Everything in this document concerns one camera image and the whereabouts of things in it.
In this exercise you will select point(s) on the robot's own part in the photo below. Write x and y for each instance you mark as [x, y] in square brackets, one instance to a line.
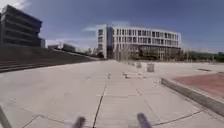
[79, 122]
[144, 121]

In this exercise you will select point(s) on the dark layered building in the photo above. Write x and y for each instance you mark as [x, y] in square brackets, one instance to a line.
[20, 26]

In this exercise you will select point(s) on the wide dark steps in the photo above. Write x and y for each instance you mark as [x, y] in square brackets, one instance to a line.
[30, 58]

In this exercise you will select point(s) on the grey stone kerb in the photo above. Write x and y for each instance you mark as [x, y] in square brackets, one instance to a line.
[193, 95]

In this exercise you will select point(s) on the red paved area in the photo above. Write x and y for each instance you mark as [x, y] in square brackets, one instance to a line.
[203, 82]

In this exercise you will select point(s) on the white curved building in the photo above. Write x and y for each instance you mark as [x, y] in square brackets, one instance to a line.
[140, 41]

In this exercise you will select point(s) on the pale paved plaza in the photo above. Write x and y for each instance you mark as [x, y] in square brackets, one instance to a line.
[110, 96]

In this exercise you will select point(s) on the grey block bollard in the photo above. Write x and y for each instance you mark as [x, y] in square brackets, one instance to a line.
[138, 64]
[150, 67]

